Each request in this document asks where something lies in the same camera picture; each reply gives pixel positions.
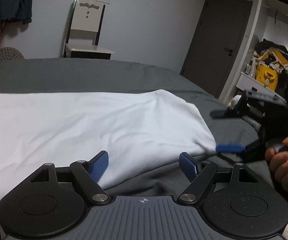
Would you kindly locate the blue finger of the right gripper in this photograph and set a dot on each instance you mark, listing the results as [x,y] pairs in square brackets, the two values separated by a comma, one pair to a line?
[230,148]

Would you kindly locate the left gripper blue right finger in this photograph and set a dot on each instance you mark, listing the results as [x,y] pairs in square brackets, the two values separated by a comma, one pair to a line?
[191,167]

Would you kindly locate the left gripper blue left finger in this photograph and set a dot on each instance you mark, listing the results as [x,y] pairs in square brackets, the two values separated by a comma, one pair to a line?
[90,170]

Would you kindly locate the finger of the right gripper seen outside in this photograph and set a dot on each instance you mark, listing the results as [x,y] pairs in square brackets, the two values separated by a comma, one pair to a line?
[223,114]

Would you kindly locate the white sweatshirt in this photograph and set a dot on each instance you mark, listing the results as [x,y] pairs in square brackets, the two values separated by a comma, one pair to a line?
[140,132]

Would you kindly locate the person's right hand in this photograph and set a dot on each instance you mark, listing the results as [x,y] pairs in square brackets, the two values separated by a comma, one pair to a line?
[278,164]

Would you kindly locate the dark grey bed sheet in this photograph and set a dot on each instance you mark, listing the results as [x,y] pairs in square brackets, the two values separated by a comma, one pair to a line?
[109,76]

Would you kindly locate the yellow black bag on shelf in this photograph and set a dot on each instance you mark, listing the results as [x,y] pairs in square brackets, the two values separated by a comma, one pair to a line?
[271,62]

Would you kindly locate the white wardrobe shelf unit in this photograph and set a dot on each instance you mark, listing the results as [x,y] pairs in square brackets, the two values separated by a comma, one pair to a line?
[268,19]

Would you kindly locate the dark grey door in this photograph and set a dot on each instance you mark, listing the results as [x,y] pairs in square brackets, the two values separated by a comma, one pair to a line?
[215,43]

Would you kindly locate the grey bumpy round stool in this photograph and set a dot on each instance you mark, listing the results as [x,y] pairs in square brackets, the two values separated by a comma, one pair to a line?
[9,53]

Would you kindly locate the cream and black wooden chair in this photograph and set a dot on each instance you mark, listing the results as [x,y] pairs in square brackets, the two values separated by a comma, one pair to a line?
[86,17]

